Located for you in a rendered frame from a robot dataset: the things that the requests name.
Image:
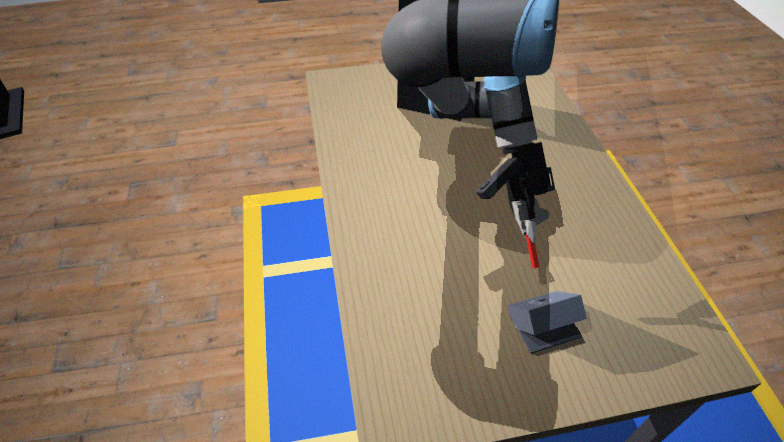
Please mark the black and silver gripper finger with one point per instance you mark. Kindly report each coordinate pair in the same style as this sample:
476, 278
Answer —
518, 213
534, 215

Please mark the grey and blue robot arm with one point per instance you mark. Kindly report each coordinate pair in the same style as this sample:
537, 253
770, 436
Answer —
501, 40

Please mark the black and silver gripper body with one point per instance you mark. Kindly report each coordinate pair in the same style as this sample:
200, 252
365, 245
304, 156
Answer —
533, 159

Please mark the red peg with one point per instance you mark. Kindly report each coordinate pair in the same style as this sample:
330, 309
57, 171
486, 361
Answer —
532, 252

